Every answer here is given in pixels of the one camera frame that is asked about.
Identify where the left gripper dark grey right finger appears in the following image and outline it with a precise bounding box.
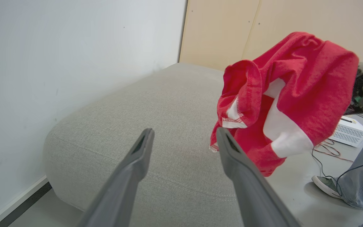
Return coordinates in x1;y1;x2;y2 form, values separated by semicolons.
216;127;302;227

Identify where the white and black baseboard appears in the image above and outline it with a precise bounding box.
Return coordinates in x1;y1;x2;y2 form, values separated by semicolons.
0;176;53;227

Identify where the white perforated electronics box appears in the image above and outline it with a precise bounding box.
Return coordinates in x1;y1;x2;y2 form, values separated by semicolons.
328;115;363;148

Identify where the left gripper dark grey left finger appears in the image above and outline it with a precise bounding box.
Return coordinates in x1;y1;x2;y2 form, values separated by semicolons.
76;128;155;227

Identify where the thin black cable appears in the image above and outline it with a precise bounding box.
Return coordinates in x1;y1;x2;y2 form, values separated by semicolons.
311;148;363;193

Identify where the thin red wire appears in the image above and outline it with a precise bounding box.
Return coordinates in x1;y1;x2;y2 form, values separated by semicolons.
313;139;354;163

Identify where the grey sneaker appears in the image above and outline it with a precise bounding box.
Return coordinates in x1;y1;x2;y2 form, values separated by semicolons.
311;175;343;199

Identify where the grey fabric sofa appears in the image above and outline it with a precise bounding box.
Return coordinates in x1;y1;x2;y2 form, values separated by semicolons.
43;62;284;227

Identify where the red and white jersey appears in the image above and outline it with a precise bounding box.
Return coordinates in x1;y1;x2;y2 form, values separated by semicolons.
209;32;360;177

